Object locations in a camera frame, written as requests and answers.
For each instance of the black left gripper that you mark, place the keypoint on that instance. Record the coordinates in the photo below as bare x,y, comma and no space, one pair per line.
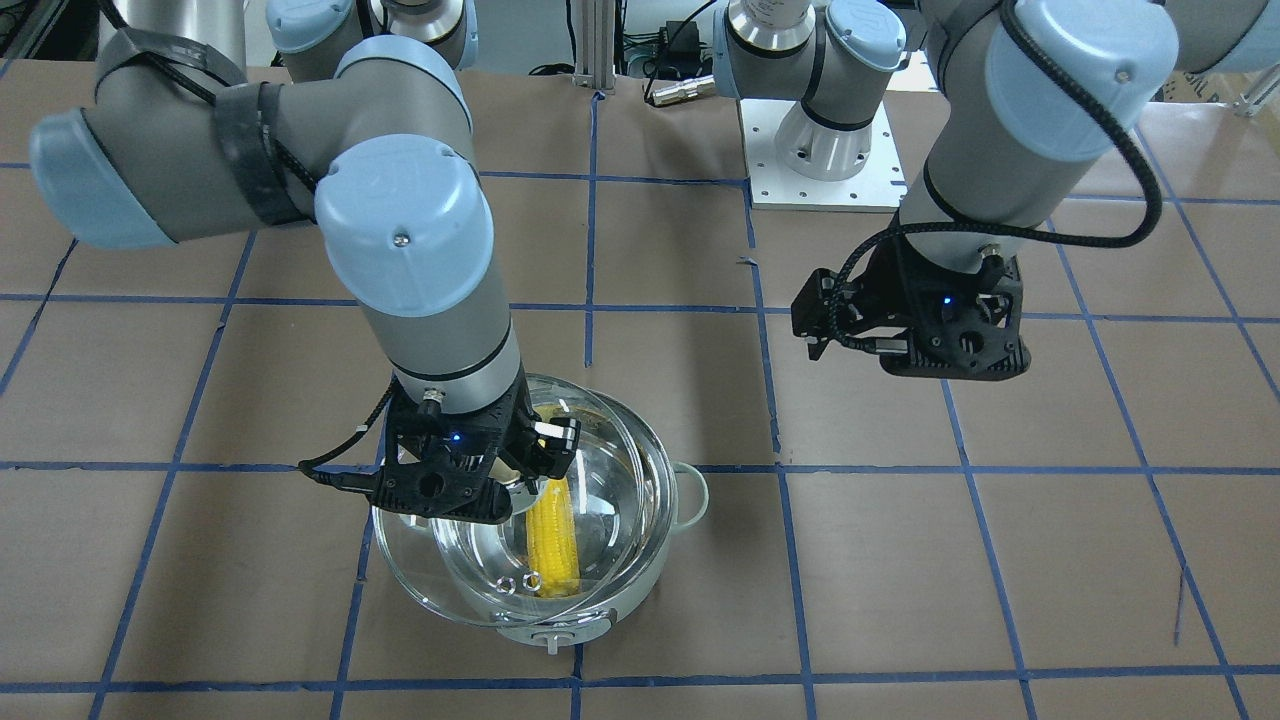
884,292

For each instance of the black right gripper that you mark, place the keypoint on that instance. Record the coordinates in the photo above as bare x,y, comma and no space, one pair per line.
553,447

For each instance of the yellow corn cob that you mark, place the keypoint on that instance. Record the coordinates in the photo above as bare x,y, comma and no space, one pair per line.
551,541

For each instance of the glass pot lid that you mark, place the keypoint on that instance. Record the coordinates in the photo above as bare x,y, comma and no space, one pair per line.
500,560

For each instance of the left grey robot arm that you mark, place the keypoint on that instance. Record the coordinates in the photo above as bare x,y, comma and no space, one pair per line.
1037,92

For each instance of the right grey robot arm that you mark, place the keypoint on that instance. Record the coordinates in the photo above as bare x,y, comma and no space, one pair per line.
373,142

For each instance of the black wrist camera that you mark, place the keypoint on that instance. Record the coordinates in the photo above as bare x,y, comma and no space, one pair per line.
822,313

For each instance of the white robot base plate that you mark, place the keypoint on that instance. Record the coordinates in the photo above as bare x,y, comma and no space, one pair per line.
795,164

